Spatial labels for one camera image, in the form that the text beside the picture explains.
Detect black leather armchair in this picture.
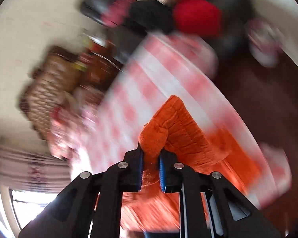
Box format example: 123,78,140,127
79,0,253,63

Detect wooden nightstand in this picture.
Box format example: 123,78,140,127
74,39,122,92

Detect orange pants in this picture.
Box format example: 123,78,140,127
121,95,260,232

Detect floral bed pillows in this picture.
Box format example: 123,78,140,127
48,85,104,160

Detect red cushion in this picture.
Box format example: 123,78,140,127
172,0,222,39

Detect tufted beige headboard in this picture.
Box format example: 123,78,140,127
19,46,82,141

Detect white trash bin pink bag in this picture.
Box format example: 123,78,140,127
246,18,283,68

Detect black clothing on armchair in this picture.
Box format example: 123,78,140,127
124,0,174,34

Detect magenta bolster cushion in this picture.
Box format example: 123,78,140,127
101,0,136,28

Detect red white checkered bed cover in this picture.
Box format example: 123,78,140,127
71,33,292,208

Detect patterned window curtain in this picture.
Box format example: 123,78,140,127
0,146,71,193

